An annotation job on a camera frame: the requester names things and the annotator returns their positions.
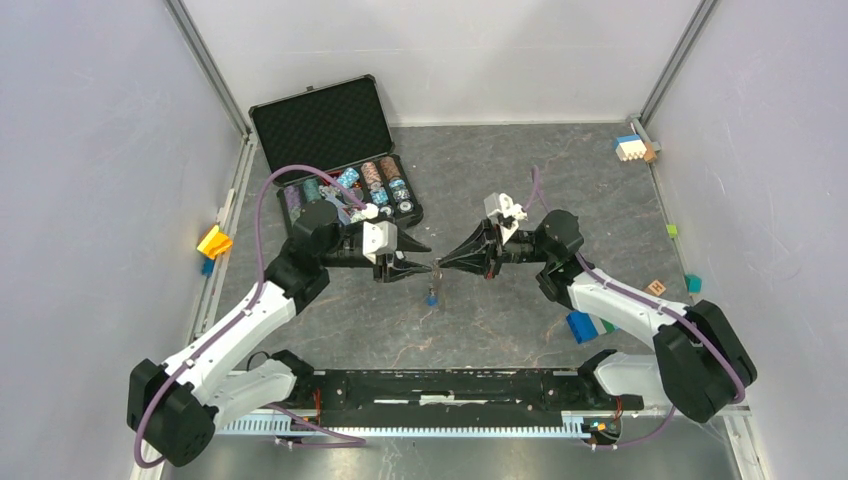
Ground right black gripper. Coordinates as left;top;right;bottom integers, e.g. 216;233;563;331
438;216;554;280

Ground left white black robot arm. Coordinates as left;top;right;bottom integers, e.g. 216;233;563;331
127;200;430;468

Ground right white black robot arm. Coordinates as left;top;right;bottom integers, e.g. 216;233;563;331
438;209;757;423

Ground blue green white brick stack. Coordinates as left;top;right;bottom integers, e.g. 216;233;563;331
566;311;617;344

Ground black poker chip case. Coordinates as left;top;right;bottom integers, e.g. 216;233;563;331
249;74;424;228

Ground small wooden letter cube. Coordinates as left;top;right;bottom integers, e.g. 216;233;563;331
645;280;667;297

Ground blue white brick block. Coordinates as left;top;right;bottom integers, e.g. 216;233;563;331
615;134;648;162

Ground yellow orange block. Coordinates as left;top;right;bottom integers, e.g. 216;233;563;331
196;224;233;260

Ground small blue block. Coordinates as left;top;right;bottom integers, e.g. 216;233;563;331
201;258;216;278

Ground small teal cube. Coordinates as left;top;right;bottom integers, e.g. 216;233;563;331
684;273;702;294

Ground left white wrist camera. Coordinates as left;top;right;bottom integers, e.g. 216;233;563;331
362;221;398;264

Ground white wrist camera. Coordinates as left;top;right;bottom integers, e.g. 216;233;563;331
362;221;398;264
484;193;527;245

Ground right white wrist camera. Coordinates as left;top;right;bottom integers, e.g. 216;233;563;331
484;193;527;245

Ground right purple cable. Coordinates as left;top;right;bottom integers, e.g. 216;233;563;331
526;166;747;405

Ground purple cable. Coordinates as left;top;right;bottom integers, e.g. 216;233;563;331
133;164;379;469
526;166;747;405

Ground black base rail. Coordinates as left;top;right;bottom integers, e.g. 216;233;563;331
280;368;644;428

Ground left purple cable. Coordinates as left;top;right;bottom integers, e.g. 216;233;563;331
133;164;379;469

